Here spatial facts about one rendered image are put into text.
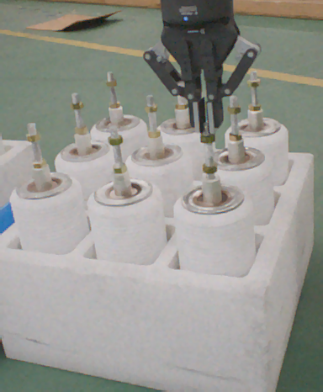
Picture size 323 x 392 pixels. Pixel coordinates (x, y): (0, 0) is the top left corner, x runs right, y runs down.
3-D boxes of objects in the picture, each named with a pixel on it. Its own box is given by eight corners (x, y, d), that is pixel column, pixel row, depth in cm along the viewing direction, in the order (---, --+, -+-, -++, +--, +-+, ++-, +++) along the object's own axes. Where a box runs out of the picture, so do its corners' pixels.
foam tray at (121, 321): (117, 225, 117) (103, 143, 109) (313, 245, 103) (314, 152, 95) (5, 358, 85) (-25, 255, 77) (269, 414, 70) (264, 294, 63)
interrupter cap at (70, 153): (77, 168, 83) (76, 163, 82) (51, 156, 88) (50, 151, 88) (119, 150, 87) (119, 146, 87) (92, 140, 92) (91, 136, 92)
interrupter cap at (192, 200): (225, 222, 64) (225, 217, 64) (169, 209, 68) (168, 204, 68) (255, 193, 70) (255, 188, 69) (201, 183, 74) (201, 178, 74)
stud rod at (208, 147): (214, 185, 68) (210, 124, 64) (206, 185, 68) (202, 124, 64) (215, 181, 68) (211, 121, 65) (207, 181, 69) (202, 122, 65)
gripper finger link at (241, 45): (225, 24, 58) (211, 42, 59) (260, 54, 58) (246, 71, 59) (230, 19, 60) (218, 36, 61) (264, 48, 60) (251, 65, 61)
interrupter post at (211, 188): (216, 208, 68) (214, 182, 66) (198, 203, 69) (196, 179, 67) (226, 198, 69) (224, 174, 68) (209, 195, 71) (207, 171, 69)
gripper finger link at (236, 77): (249, 46, 58) (214, 88, 61) (263, 57, 58) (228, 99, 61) (255, 39, 60) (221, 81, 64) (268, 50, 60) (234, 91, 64)
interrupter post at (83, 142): (82, 158, 86) (79, 137, 85) (74, 154, 88) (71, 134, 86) (96, 152, 87) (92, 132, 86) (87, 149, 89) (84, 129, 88)
